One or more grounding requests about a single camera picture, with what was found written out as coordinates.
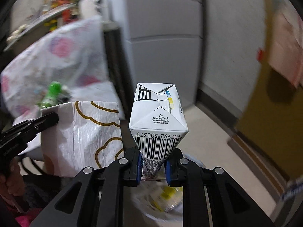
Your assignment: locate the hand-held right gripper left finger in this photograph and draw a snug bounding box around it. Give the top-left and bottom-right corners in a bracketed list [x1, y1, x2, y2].
[30, 147, 144, 227]

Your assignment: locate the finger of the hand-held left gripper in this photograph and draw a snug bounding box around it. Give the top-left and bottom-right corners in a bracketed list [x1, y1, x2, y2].
[13, 112, 59, 145]

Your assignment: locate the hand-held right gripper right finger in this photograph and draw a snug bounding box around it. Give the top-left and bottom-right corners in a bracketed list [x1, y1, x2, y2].
[165, 148, 276, 227]

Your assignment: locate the waste bin with liner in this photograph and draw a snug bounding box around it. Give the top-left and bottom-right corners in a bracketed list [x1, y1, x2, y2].
[131, 154, 206, 223]

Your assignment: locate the green plastic bottle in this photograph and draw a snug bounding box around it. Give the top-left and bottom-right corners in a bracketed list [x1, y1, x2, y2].
[38, 81, 71, 108]

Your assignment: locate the white bag gold cloud print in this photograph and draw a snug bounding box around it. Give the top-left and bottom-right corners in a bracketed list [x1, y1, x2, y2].
[40, 101, 125, 178]

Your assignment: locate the white drink carton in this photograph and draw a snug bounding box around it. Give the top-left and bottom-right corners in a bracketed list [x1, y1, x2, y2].
[128, 83, 189, 181]

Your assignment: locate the person's left hand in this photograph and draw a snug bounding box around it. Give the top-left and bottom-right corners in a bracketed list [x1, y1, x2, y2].
[0, 157, 26, 198]

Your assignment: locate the grey office chair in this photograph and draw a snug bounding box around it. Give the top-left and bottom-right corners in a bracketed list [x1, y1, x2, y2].
[14, 132, 59, 178]

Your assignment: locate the floral printed cloth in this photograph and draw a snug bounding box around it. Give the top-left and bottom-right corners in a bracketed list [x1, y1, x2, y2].
[0, 15, 123, 121]

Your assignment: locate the pink top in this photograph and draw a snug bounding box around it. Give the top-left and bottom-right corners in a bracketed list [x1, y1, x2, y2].
[0, 206, 45, 227]

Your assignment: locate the yellow door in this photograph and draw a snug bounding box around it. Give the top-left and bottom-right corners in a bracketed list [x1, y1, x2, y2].
[227, 61, 303, 185]

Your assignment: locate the grey refrigerator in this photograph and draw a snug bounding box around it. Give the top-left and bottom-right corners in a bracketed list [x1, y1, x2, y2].
[108, 0, 209, 116]

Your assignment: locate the blue white sealant tube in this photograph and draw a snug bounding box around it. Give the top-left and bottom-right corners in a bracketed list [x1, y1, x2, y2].
[281, 178, 302, 200]

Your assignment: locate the white air fryer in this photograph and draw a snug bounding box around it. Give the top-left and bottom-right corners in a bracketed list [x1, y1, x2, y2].
[79, 0, 109, 19]

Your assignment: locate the white curved wall shelf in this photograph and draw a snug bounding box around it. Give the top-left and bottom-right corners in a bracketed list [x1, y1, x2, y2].
[5, 5, 76, 50]

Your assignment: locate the pink wall hanging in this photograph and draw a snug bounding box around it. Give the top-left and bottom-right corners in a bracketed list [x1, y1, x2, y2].
[257, 0, 303, 88]

